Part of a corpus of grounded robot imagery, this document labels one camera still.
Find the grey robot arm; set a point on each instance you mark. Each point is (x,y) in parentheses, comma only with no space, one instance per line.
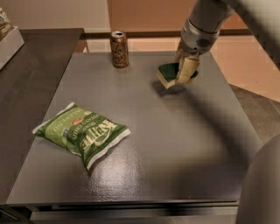
(260,195)

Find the dark side counter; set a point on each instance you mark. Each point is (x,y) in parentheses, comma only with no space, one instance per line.
(27,85)

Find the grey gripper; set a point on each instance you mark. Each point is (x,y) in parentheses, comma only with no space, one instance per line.
(196,40)

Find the green potato chip bag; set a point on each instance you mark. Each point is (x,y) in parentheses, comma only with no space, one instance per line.
(82,132)

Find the green and yellow sponge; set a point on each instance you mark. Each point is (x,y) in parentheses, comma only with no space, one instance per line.
(168,75)

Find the orange soda can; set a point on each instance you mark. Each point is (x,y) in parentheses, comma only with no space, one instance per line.
(119,49)

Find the white box on counter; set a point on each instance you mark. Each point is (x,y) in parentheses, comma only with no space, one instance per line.
(11,39)

